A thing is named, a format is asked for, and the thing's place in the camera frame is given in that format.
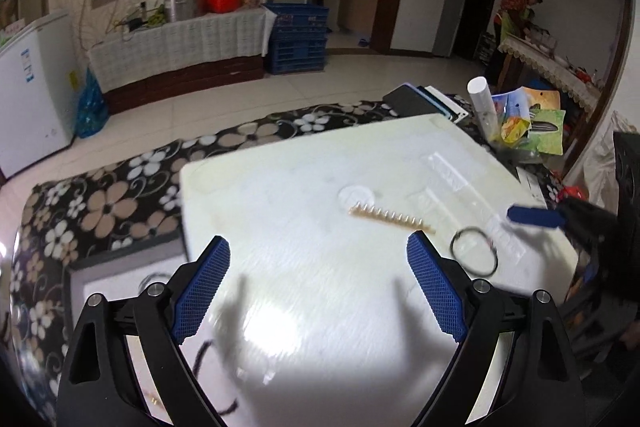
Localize colourful paper packets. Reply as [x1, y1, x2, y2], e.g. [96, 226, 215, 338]
[492, 87, 563, 148]

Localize brown television cabinet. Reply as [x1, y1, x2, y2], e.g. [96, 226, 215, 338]
[102, 54, 266, 116]

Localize green card packet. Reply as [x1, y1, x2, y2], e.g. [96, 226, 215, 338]
[525, 109, 566, 156]

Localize white chest freezer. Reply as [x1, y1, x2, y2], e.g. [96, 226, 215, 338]
[0, 9, 76, 178]

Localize side table with lace cloth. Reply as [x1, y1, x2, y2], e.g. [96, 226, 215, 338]
[497, 32, 607, 118]

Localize white foam board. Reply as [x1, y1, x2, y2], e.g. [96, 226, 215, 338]
[179, 113, 581, 427]

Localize black notebook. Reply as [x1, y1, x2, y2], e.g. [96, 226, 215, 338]
[382, 83, 471, 123]

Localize blue plastic bag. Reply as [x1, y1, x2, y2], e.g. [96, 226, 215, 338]
[75, 67, 110, 139]

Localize white paper roll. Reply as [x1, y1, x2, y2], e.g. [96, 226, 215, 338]
[467, 77, 500, 143]

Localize wooden kitchen cabinet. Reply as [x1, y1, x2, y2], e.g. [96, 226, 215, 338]
[339, 0, 381, 33]

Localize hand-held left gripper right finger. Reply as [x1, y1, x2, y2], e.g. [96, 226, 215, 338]
[406, 231, 587, 427]

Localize white lace cabinet cloth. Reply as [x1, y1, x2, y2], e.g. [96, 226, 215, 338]
[87, 4, 274, 80]

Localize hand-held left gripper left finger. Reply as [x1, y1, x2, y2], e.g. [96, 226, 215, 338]
[56, 235, 232, 427]

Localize thin black bangle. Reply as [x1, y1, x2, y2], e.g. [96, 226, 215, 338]
[449, 227, 500, 279]

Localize gold pearl bar hair clip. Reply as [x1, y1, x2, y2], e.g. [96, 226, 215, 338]
[349, 201, 437, 237]

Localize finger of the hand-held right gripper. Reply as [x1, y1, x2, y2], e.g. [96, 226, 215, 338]
[507, 199, 601, 243]

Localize blue plastic crate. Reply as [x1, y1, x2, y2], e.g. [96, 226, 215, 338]
[264, 34, 329, 76]
[262, 2, 331, 39]

